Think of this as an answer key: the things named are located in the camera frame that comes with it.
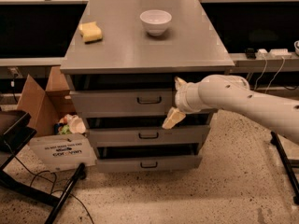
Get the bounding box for grey top drawer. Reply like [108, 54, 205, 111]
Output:
[70, 89, 173, 117]

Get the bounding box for black stand left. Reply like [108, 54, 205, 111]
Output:
[0, 109, 87, 224]

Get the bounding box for crumpled items in box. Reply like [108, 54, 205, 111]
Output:
[54, 114, 86, 134]

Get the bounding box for black stand leg right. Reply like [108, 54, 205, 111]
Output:
[270, 132, 299, 205]

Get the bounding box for white ceramic bowl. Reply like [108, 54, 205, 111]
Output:
[139, 9, 172, 36]

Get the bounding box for white power strip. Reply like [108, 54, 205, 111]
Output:
[258, 49, 292, 59]

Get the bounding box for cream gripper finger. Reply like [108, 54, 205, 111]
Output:
[174, 77, 186, 91]
[162, 107, 186, 130]

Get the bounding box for grey middle drawer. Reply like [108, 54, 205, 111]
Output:
[88, 125, 210, 147]

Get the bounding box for yellow sponge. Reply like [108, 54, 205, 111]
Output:
[78, 21, 103, 43]

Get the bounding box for black top drawer handle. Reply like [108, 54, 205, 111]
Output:
[136, 96, 162, 105]

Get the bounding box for grey drawer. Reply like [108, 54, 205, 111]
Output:
[88, 125, 210, 147]
[97, 155, 202, 173]
[70, 89, 173, 117]

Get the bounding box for black floor cable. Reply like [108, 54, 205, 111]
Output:
[3, 140, 95, 224]

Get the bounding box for black adapter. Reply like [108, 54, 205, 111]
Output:
[245, 48, 256, 59]

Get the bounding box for grey bottom drawer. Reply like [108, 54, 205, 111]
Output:
[97, 155, 202, 173]

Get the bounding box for grey drawer cabinet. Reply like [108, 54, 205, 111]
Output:
[61, 0, 233, 160]

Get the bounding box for brown cardboard box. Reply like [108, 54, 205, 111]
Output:
[18, 66, 96, 173]

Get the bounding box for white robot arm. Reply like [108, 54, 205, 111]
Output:
[163, 75, 299, 144]

